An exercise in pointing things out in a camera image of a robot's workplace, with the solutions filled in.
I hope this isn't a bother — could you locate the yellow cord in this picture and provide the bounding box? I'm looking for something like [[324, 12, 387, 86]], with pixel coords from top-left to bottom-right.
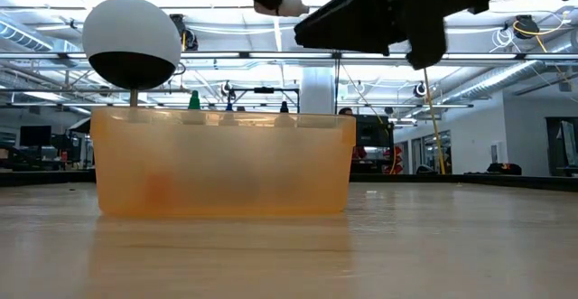
[[422, 66, 447, 176]]

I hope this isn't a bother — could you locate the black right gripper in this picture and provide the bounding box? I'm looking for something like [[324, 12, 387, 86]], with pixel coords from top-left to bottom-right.
[[293, 0, 491, 70]]

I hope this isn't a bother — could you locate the black metal gantry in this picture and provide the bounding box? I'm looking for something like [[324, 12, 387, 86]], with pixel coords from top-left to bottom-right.
[[220, 80, 302, 113]]

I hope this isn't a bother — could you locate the orange translucent plastic bin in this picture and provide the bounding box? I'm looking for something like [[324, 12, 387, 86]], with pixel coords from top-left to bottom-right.
[[89, 106, 358, 219]]

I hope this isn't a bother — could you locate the black monitor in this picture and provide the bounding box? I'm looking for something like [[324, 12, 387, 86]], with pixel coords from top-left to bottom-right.
[[19, 125, 52, 147], [355, 114, 394, 149]]

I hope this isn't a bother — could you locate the white globe lamp black base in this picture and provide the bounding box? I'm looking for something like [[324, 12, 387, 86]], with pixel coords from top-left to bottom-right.
[[81, 0, 182, 108]]

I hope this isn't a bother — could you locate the ceiling cord reel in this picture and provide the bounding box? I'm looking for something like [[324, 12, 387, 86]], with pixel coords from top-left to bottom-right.
[[512, 14, 555, 41]]

